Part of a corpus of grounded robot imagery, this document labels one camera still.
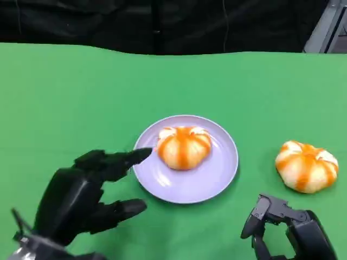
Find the grey metal frame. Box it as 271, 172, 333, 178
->
302, 0, 347, 54

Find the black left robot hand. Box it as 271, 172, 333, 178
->
31, 147, 154, 247

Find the orange and white bread roll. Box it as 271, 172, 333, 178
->
275, 140, 339, 194
157, 126, 212, 171

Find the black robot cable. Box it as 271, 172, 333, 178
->
10, 207, 34, 242

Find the lilac plate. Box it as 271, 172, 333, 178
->
132, 115, 240, 204

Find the black backdrop curtain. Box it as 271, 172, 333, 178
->
0, 0, 333, 56

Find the green table cloth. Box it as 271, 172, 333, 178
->
0, 42, 347, 260

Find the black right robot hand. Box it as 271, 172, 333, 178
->
240, 193, 338, 260

